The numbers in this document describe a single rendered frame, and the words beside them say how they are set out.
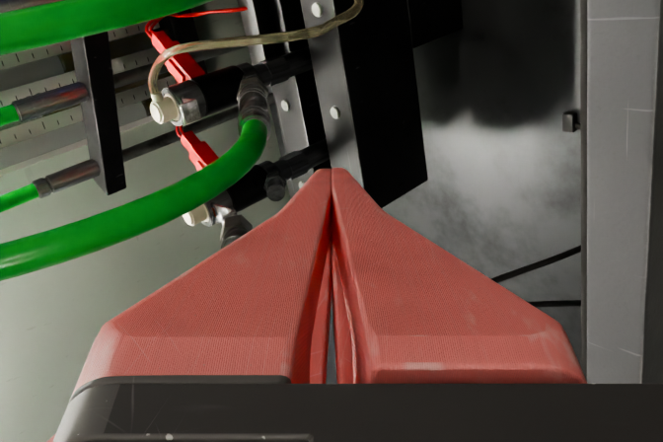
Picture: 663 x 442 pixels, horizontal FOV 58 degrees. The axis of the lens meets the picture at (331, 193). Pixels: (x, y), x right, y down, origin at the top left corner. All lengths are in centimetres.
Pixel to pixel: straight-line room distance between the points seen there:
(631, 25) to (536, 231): 28
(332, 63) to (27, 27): 27
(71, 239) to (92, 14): 8
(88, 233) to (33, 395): 54
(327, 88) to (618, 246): 24
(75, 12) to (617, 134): 29
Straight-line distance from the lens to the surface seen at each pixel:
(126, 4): 25
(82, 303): 76
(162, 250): 78
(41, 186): 61
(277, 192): 45
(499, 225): 62
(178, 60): 46
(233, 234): 39
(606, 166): 39
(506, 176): 59
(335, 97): 47
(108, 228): 25
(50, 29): 24
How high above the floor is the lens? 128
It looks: 35 degrees down
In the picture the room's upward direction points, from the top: 119 degrees counter-clockwise
